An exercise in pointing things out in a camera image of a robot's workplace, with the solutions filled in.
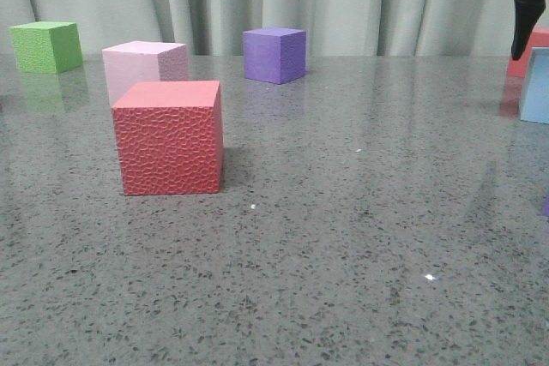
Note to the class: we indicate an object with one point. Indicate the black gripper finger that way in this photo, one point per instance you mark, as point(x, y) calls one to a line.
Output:
point(527, 13)

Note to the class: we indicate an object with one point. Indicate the light blue foam cube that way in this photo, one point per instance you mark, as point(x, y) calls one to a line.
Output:
point(533, 106)

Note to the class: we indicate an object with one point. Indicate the red foam cube far right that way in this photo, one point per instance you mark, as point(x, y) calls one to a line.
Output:
point(538, 38)

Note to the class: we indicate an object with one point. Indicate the grey-green curtain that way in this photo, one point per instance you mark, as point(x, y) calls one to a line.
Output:
point(334, 27)

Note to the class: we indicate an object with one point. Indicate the purple cube at right edge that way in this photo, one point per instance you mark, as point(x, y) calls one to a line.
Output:
point(545, 210)

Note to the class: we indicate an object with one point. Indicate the purple foam cube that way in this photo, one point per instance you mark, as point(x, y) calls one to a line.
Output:
point(274, 54)

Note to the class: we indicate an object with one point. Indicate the red textured foam cube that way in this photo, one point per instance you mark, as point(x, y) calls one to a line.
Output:
point(169, 137)

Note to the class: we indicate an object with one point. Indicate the pink foam cube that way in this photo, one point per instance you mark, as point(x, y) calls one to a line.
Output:
point(135, 61)

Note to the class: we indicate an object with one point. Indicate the green foam cube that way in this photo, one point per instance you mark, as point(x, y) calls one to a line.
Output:
point(46, 47)

